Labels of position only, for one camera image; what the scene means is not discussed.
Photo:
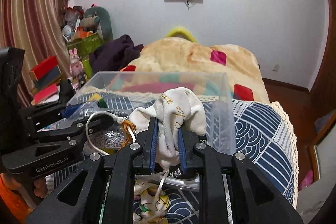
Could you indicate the pink flat box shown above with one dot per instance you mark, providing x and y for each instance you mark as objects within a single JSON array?
[{"x": 44, "y": 95}]

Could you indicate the green cardboard box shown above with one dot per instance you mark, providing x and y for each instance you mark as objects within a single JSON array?
[{"x": 86, "y": 44}]

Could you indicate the striped curtain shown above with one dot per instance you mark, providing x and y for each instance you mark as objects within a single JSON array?
[{"x": 31, "y": 14}]

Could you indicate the person's left hand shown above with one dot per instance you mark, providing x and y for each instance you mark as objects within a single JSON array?
[{"x": 39, "y": 187}]

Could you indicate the stack of red books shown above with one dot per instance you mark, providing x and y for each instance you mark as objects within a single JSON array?
[{"x": 46, "y": 71}]

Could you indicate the wall socket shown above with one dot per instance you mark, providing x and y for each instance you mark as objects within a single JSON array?
[{"x": 275, "y": 67}]

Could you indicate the wooden door frame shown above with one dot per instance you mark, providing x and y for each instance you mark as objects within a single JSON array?
[{"x": 324, "y": 61}]

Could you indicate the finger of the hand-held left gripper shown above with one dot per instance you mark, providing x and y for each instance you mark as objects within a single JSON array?
[
  {"x": 56, "y": 112},
  {"x": 60, "y": 155}
]

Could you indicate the white sock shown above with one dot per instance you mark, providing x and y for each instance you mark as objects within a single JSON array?
[{"x": 170, "y": 113}]

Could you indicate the clear plastic storage box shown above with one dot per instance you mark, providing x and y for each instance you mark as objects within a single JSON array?
[{"x": 212, "y": 87}]

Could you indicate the pile of toys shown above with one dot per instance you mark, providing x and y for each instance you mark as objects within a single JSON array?
[{"x": 73, "y": 24}]

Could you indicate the pink cloth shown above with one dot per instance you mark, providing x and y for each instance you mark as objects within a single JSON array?
[{"x": 307, "y": 180}]

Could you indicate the floral white cloth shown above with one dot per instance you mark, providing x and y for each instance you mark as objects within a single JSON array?
[{"x": 149, "y": 197}]

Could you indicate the blue patterned bedsheet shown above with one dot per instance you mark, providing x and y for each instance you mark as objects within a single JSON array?
[{"x": 258, "y": 129}]

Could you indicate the dark purple garment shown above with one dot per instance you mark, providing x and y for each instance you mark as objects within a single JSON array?
[{"x": 115, "y": 53}]

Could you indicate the green plush toy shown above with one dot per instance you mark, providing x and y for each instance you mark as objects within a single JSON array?
[{"x": 103, "y": 22}]

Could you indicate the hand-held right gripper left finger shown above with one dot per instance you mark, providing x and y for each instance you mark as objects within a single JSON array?
[{"x": 153, "y": 146}]

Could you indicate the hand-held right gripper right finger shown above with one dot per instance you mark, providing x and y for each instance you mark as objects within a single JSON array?
[{"x": 182, "y": 151}]

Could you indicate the silver glitter pouch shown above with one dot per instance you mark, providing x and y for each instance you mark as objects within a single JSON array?
[{"x": 110, "y": 138}]

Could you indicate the beige fleece blanket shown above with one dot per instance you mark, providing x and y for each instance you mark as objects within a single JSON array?
[{"x": 183, "y": 56}]

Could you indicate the pink bunny figure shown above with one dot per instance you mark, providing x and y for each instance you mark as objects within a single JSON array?
[{"x": 76, "y": 64}]

